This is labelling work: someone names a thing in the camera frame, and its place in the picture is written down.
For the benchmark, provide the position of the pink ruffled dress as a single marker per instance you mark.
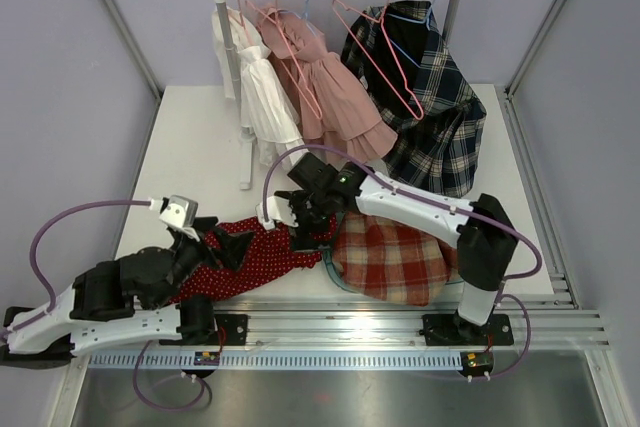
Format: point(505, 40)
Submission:
point(350, 121)

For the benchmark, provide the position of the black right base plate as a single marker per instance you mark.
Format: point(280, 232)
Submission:
point(452, 331)

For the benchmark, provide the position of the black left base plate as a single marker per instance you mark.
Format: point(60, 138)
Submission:
point(232, 329)

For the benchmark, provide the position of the pink hanger of white dress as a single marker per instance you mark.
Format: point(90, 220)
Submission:
point(237, 2)

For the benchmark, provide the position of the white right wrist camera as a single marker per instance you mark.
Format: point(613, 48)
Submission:
point(275, 211)

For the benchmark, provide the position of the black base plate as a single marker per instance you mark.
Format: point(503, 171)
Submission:
point(452, 331)
point(232, 329)

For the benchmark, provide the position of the pink hanger of red garment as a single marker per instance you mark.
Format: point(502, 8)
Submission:
point(301, 83)

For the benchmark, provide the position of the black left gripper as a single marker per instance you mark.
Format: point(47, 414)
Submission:
point(233, 246)

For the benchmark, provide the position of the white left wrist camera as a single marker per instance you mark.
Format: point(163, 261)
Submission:
point(176, 212)

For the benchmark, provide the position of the blue wire hanger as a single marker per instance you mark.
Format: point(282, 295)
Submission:
point(425, 22)

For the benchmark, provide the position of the navy plaid skirt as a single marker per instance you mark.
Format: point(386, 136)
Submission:
point(437, 116)

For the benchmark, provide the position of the aluminium mounting rail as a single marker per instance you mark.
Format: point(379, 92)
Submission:
point(547, 326)

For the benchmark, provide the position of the teal plastic basin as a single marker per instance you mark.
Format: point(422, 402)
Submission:
point(415, 283)

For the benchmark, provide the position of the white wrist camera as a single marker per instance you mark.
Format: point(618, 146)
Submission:
point(275, 211)
point(176, 212)

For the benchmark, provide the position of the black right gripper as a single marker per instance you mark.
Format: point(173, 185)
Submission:
point(302, 237)

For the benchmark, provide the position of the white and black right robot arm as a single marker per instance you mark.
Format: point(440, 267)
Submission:
point(479, 231)

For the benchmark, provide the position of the blue hanger of pink dress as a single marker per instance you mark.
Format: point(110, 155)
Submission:
point(305, 17)

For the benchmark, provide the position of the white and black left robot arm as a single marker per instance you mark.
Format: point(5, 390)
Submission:
point(132, 299)

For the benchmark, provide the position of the red dotted garment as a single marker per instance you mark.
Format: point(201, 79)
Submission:
point(270, 256)

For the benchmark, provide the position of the red plaid skirt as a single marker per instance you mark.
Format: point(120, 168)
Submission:
point(368, 239)

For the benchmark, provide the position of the white slotted cable duct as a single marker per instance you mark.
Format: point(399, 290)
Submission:
point(283, 360)

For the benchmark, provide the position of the white dress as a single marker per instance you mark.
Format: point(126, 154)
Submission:
point(265, 106)

